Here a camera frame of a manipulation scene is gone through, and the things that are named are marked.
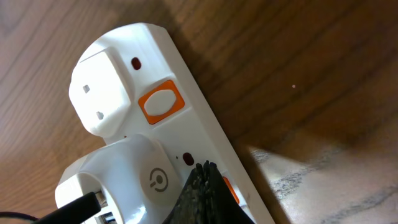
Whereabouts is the white power strip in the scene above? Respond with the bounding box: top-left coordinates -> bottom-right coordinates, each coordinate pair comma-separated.
68,23 -> 273,223

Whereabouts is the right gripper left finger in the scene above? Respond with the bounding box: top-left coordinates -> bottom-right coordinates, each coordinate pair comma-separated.
162,161 -> 208,224

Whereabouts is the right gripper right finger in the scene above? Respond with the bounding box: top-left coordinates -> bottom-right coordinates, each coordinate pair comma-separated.
203,161 -> 254,224

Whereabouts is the white USB wall charger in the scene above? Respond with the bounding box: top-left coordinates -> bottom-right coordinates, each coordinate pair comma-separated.
55,134 -> 182,223

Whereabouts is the black USB charging cable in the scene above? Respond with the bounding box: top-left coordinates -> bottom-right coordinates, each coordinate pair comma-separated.
0,191 -> 103,224

